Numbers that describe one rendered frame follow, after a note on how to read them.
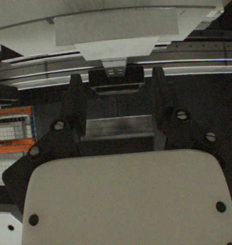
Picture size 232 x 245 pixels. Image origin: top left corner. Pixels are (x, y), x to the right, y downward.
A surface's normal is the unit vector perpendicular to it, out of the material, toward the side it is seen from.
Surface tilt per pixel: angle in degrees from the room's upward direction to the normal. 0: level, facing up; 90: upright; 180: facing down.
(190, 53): 90
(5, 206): 180
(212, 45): 90
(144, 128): 90
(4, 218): 90
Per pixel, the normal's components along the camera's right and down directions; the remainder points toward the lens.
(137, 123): -0.03, 0.08
